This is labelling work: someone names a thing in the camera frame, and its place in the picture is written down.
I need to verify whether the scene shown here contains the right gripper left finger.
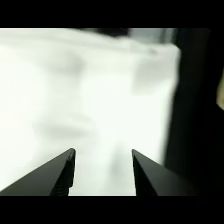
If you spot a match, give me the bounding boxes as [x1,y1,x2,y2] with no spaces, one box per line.
[0,147,77,197]

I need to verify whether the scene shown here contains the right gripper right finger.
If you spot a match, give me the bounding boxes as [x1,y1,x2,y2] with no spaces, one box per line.
[131,148,198,197]

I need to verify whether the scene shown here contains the white garment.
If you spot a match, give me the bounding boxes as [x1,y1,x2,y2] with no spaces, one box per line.
[0,28,182,197]

